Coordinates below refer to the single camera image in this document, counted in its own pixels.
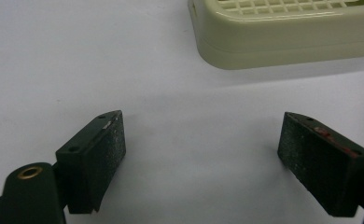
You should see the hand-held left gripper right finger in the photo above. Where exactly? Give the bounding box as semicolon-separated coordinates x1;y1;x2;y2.
276;111;364;218

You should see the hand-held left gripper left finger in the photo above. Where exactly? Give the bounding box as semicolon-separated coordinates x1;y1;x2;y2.
55;109;127;215

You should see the pale green plastic drain basket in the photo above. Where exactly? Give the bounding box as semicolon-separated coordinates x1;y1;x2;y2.
187;0;364;71

